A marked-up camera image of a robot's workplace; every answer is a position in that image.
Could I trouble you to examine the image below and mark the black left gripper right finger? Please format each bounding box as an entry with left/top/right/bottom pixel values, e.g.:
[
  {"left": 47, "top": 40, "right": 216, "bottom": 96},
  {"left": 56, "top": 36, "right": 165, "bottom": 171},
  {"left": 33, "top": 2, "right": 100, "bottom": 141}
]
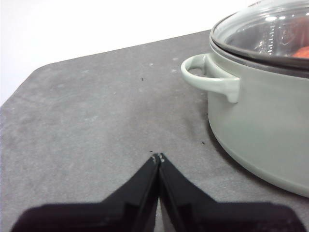
[{"left": 157, "top": 152, "right": 308, "bottom": 232}]

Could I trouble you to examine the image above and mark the pale green electric steamer pot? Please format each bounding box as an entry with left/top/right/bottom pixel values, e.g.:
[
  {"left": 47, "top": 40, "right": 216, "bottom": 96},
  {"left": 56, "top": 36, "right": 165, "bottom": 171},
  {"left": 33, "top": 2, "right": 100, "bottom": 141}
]
[{"left": 181, "top": 29, "right": 309, "bottom": 198}]

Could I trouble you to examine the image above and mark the orange toy pumpkin green stem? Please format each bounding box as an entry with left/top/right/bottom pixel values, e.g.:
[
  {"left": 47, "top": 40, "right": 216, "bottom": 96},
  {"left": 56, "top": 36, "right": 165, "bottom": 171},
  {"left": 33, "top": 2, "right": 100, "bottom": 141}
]
[{"left": 289, "top": 16, "right": 309, "bottom": 59}]

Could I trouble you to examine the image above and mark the glass lid with steel rim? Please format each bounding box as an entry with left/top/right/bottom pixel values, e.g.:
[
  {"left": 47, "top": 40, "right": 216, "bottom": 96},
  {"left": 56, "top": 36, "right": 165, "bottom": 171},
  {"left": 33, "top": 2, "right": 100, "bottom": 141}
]
[{"left": 209, "top": 0, "right": 309, "bottom": 79}]

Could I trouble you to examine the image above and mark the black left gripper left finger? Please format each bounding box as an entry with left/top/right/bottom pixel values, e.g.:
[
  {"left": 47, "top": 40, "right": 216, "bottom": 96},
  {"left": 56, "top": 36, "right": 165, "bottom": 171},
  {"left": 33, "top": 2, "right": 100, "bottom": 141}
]
[{"left": 11, "top": 153, "right": 160, "bottom": 232}]

